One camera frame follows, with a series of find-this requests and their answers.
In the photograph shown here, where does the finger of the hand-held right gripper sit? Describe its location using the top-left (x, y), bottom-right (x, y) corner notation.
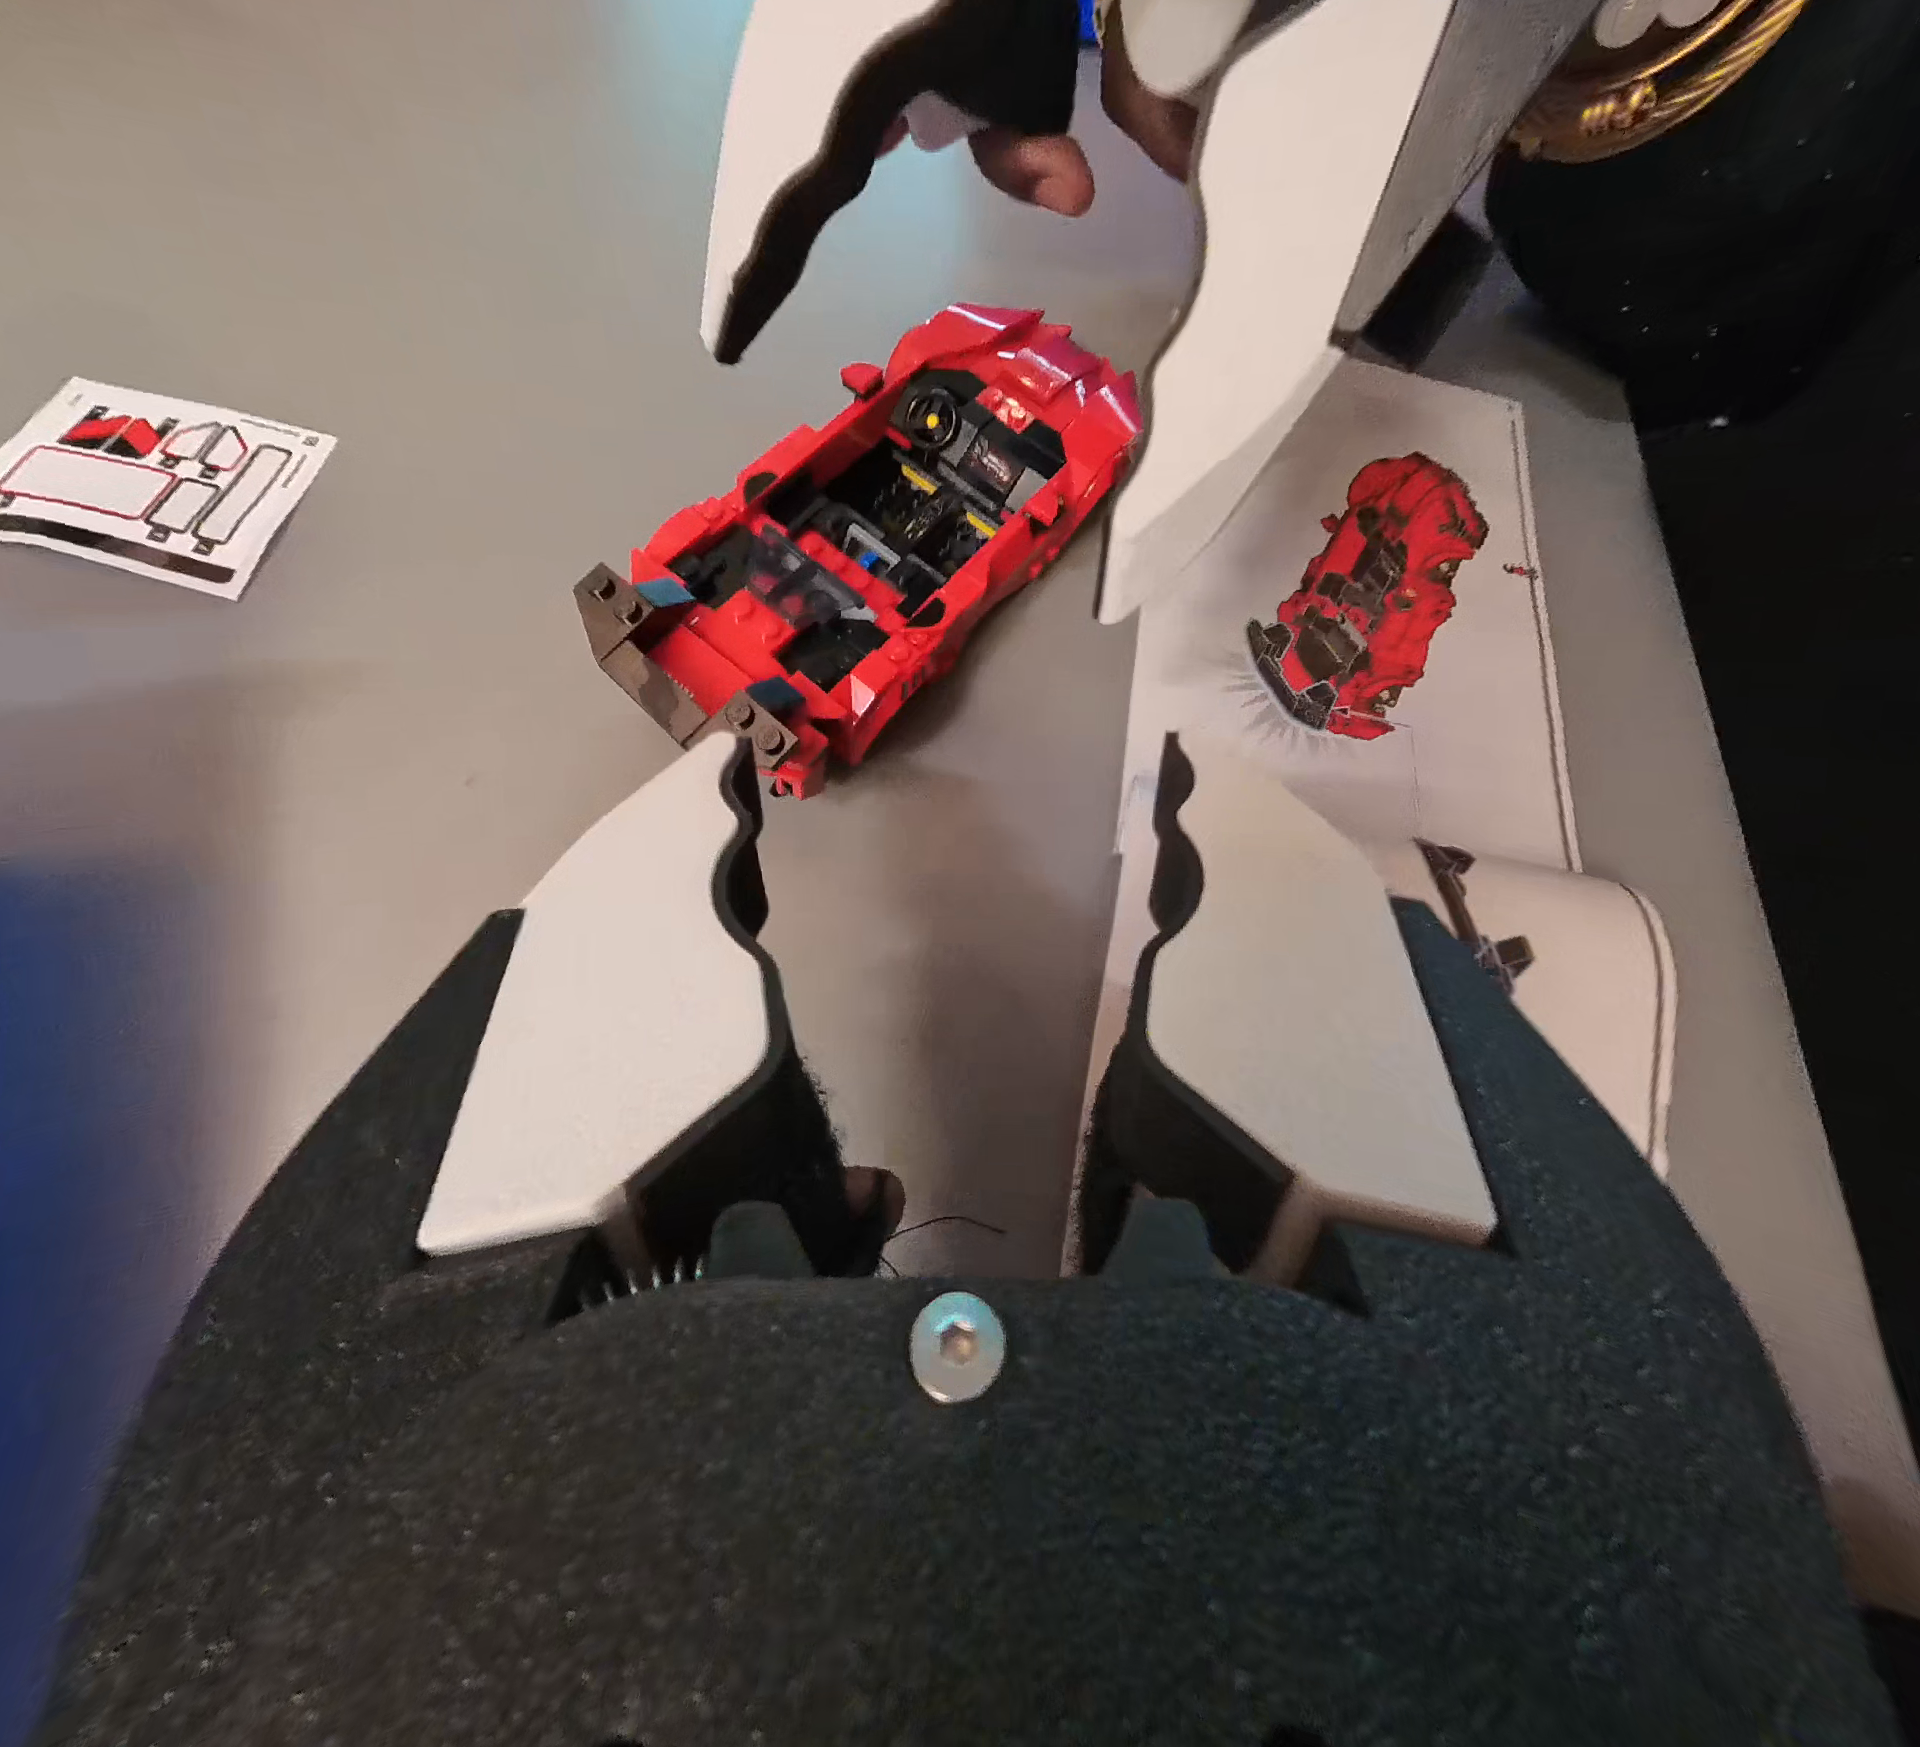
top-left (1099, 0), bottom-right (1466, 627)
top-left (699, 0), bottom-right (1084, 368)

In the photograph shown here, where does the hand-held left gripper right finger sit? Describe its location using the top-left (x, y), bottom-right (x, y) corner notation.
top-left (1081, 731), bottom-right (1501, 1279)

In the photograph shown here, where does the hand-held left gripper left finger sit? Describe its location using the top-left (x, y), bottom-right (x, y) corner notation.
top-left (416, 732), bottom-right (905, 1279)

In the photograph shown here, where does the red lego car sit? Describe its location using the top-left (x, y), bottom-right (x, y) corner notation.
top-left (573, 304), bottom-right (1150, 807)

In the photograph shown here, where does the person's right forearm black sleeve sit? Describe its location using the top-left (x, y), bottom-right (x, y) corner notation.
top-left (1485, 0), bottom-right (1920, 428)

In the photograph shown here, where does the lego instruction booklet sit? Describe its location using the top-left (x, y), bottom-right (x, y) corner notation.
top-left (1062, 351), bottom-right (1679, 1275)

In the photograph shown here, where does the person's right hand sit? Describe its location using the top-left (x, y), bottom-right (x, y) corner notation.
top-left (881, 0), bottom-right (1206, 221)

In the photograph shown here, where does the gold bangle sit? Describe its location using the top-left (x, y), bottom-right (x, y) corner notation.
top-left (1508, 0), bottom-right (1895, 160)

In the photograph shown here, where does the white sticker sheet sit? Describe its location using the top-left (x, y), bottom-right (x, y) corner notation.
top-left (0, 377), bottom-right (339, 603)

